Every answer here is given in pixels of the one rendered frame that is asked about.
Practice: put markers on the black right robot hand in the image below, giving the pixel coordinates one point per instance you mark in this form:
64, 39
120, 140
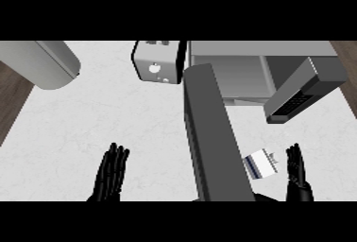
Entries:
297, 179

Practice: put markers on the white milk carton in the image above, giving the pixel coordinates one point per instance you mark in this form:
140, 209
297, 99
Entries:
261, 164

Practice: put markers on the pale grey rounded appliance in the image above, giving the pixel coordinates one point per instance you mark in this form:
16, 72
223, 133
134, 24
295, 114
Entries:
41, 63

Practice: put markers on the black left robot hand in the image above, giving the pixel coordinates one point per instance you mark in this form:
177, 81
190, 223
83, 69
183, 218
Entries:
109, 176

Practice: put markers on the grey microwave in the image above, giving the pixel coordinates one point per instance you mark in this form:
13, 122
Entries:
275, 78

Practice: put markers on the dark grey microwave door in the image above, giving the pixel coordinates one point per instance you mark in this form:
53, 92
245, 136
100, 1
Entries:
214, 135

